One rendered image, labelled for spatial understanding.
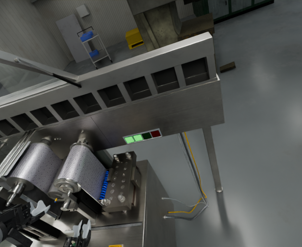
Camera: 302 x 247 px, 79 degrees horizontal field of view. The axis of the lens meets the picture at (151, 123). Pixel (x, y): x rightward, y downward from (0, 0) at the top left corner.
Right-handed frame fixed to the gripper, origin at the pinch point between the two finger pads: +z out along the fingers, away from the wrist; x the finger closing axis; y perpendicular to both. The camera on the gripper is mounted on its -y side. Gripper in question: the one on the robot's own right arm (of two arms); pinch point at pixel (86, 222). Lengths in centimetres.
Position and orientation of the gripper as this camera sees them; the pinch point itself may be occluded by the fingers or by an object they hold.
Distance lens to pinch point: 117.1
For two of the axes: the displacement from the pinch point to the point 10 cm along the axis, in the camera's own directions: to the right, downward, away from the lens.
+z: 0.3, -6.6, 7.5
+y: -3.3, -7.1, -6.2
